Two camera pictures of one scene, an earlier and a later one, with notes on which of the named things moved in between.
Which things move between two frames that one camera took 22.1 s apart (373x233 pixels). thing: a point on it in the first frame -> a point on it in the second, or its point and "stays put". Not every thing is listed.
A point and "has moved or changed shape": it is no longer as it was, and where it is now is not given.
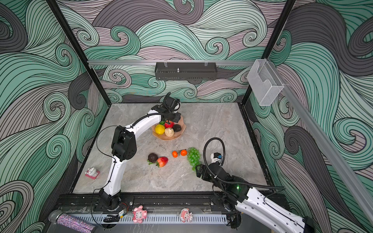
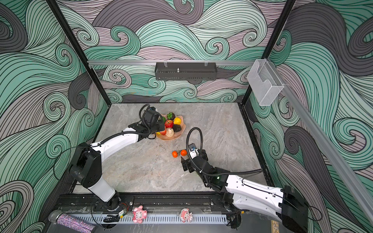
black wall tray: x=186 y=71 stays put
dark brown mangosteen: x=152 y=158 has moved or changed shape
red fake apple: x=171 y=124 stays put
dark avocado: x=177 y=127 stays put
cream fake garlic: x=169 y=132 stays put
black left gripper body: x=174 y=117 -> x=159 y=126
